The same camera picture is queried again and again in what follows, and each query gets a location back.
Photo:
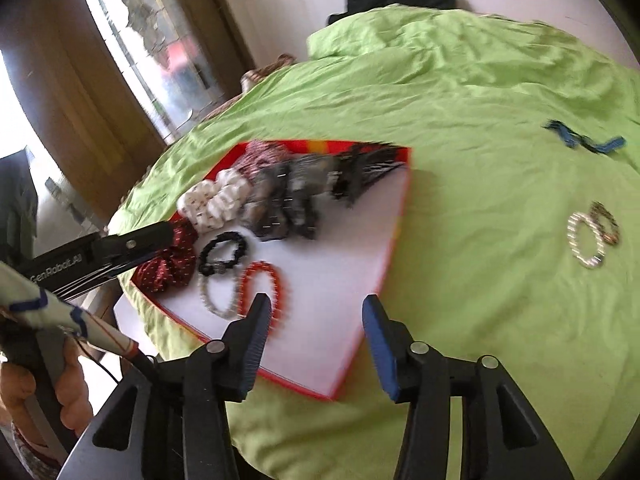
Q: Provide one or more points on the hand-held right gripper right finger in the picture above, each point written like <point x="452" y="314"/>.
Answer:
<point x="382" y="350"/>

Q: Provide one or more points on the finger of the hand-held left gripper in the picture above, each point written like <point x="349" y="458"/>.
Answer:
<point x="140" y="240"/>

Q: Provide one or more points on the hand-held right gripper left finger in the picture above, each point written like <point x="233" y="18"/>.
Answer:
<point x="255" y="340"/>

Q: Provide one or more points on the red polka dot scrunchie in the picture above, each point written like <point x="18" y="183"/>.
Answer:
<point x="170" y="270"/>

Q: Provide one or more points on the white dotted scrunchie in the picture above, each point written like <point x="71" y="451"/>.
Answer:
<point x="210" y="205"/>

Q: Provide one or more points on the red cardboard box tray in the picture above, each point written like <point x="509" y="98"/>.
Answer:
<point x="325" y="285"/>

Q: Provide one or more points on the grey organza hair bow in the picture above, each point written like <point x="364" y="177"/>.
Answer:
<point x="280" y="195"/>

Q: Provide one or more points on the red checked scrunchie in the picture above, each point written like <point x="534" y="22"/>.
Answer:
<point x="265" y="155"/>

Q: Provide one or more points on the ornate black hair claw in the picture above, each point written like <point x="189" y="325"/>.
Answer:
<point x="360" y="175"/>

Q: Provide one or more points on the curved black hair clip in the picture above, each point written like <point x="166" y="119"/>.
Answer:
<point x="380" y="157"/>

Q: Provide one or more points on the patterned elastic hair band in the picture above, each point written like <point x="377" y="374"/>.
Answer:
<point x="612" y="232"/>

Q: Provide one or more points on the person's left hand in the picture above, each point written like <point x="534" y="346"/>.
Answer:
<point x="75" y="395"/>

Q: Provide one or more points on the green bed sheet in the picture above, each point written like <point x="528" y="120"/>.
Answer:
<point x="475" y="210"/>

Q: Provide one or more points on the brown wooden door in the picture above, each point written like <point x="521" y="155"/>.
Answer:
<point x="75" y="85"/>

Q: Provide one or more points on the glass door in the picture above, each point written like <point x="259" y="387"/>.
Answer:
<point x="150" y="35"/>

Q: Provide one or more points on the patterned cloth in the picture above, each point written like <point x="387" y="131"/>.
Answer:
<point x="270" y="72"/>

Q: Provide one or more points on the blue striped hair band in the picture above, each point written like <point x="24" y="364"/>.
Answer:
<point x="565" y="135"/>

